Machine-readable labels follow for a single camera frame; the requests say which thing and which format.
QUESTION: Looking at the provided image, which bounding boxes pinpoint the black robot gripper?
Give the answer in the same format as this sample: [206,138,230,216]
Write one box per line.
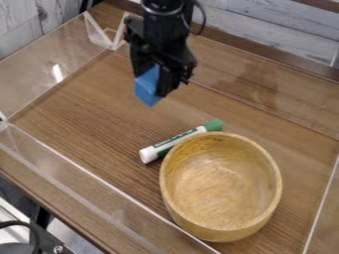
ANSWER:
[124,6,196,97]

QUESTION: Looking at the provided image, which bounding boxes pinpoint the blue rectangular block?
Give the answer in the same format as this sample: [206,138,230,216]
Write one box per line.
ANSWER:
[135,64,161,107]

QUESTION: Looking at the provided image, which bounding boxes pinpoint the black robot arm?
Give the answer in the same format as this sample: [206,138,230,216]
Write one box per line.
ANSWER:
[124,0,198,97]

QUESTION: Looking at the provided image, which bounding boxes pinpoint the brown wooden bowl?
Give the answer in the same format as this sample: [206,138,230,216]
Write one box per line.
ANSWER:
[159,132,283,242]

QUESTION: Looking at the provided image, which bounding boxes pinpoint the green and white marker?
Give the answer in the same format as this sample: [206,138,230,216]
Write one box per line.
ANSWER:
[139,119,224,164]

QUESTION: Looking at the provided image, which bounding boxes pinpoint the clear acrylic corner bracket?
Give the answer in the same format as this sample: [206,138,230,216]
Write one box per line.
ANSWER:
[84,12,129,52]

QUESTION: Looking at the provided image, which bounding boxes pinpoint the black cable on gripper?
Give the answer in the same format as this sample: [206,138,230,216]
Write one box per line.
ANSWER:
[181,0,208,36]

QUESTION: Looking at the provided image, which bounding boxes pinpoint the clear acrylic barrier wall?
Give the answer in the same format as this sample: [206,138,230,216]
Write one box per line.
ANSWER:
[0,112,222,254]

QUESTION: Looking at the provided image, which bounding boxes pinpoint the black cable at corner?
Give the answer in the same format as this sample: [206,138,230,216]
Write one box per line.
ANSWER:
[0,219,44,254]

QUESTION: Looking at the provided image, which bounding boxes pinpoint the black metal mount base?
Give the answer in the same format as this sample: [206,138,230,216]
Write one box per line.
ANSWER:
[0,226,76,254]

